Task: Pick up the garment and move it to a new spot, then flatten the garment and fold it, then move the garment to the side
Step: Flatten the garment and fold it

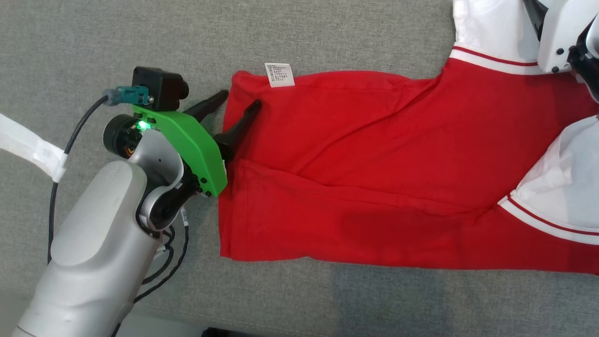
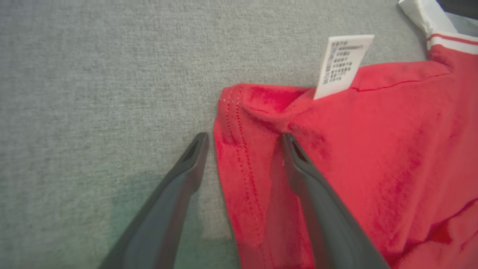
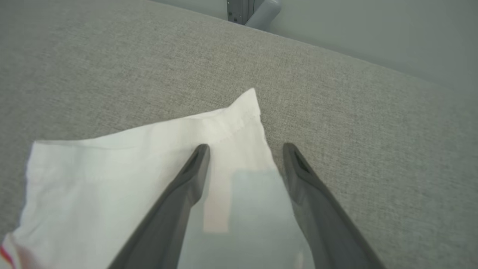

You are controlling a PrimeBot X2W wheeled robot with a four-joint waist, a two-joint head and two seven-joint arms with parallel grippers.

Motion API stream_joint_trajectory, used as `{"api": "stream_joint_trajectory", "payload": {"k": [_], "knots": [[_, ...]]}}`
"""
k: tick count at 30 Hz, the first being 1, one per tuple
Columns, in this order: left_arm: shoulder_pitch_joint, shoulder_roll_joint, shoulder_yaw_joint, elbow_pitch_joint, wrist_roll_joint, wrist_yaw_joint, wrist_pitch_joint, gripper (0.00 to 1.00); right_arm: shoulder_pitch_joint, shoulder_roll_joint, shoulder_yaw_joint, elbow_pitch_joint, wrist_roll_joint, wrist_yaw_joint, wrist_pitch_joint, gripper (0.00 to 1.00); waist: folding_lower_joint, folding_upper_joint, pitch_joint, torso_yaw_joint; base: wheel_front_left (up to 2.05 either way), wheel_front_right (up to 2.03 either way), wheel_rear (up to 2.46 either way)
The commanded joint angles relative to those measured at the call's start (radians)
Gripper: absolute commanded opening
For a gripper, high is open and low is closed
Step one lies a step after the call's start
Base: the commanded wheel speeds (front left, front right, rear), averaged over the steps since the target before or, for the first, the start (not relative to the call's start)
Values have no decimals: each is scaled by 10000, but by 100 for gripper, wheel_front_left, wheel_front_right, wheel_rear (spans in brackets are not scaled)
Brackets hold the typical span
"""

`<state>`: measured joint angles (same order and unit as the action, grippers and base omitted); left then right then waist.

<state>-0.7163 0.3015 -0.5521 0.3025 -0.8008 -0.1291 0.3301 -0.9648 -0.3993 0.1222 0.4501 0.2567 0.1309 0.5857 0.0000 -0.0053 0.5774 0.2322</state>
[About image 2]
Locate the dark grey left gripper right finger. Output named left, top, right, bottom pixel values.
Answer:
left=280, top=133, right=391, bottom=269

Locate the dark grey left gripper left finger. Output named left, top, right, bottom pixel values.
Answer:
left=97, top=132, right=209, bottom=269

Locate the red basketball jersey white trim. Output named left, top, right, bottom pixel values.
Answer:
left=214, top=0, right=478, bottom=269

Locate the grey fabric sofa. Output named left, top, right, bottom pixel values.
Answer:
left=0, top=0, right=478, bottom=269

